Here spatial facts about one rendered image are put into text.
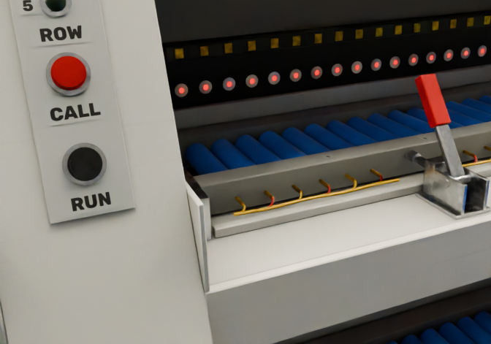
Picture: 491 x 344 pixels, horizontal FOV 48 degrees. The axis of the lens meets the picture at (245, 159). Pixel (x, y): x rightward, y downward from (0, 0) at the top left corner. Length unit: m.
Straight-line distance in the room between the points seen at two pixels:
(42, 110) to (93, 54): 0.04
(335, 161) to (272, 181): 0.05
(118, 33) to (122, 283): 0.12
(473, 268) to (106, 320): 0.23
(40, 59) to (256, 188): 0.16
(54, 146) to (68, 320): 0.08
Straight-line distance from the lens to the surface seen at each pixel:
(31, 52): 0.28
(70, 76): 0.27
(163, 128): 0.28
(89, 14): 0.28
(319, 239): 0.34
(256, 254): 0.32
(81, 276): 0.28
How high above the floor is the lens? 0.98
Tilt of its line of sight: 2 degrees down
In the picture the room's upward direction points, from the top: 9 degrees counter-clockwise
